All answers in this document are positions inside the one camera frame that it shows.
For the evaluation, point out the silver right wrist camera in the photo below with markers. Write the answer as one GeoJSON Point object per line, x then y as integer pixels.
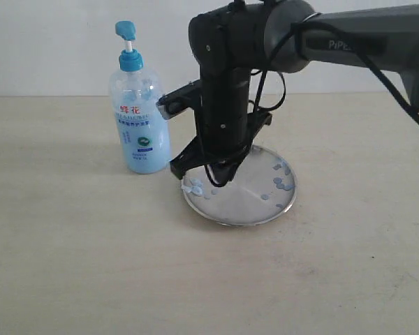
{"type": "Point", "coordinates": [176, 102]}

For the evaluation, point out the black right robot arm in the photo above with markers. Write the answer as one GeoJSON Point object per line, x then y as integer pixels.
{"type": "Point", "coordinates": [229, 43]}

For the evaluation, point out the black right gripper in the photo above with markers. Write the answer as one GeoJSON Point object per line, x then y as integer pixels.
{"type": "Point", "coordinates": [226, 129]}

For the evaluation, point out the blue pump lotion bottle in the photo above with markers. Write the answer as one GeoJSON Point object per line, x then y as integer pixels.
{"type": "Point", "coordinates": [134, 91]}

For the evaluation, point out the round stainless steel plate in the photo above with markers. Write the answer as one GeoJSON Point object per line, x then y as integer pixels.
{"type": "Point", "coordinates": [264, 187]}

